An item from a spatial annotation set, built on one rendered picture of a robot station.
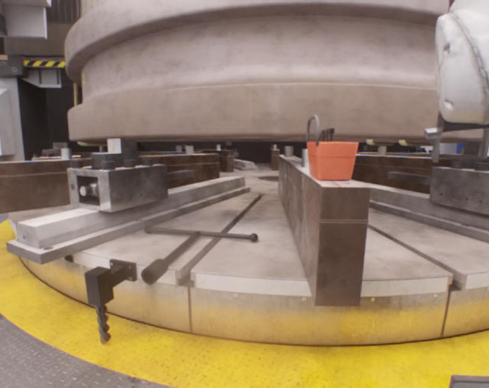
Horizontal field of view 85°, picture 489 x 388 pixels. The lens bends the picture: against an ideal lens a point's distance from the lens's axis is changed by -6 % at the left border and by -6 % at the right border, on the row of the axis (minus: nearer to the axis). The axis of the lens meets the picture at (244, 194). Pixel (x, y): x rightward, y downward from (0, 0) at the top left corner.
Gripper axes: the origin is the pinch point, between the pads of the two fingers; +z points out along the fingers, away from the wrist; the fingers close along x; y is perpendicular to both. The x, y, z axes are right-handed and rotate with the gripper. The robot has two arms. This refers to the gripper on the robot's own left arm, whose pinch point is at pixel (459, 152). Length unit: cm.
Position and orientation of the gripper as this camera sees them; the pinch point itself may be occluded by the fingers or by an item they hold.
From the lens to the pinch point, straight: 105.3
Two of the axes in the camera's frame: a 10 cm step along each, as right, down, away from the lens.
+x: -9.4, 0.6, 3.2
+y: 2.4, -5.5, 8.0
